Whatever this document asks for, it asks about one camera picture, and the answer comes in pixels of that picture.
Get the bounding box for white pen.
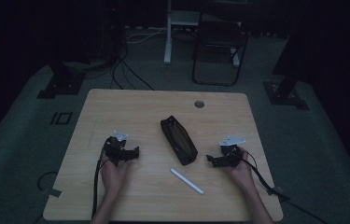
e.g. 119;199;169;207
170;167;205;196

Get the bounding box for black floor cables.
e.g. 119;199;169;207
99;6;156;91

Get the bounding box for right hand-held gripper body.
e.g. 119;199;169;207
218;135;247;168

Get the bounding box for white floor cable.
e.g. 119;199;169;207
125;26;168;45

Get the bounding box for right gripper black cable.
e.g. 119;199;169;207
240;151;330;224

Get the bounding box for grey tape piece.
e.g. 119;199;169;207
42;187;63;199
266;185;285;197

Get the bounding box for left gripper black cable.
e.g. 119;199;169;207
91;141;110;219

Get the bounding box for person's left hand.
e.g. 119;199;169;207
100;154;133;196

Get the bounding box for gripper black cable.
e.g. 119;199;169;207
91;141;110;219
240;151;330;224

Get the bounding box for person's right hand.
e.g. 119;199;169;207
225;147;257;191

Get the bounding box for black pencil case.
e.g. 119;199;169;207
160;115;200;167

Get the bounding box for black cable loop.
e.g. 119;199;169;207
36;170;59;194

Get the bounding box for black stand with base plate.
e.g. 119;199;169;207
262;0;311;111
36;60;87;100

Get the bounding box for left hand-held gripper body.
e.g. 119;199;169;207
103;130;131;167

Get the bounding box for white desk frame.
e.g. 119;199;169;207
163;0;242;68

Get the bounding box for black folding chair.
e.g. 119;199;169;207
191;0;249;88

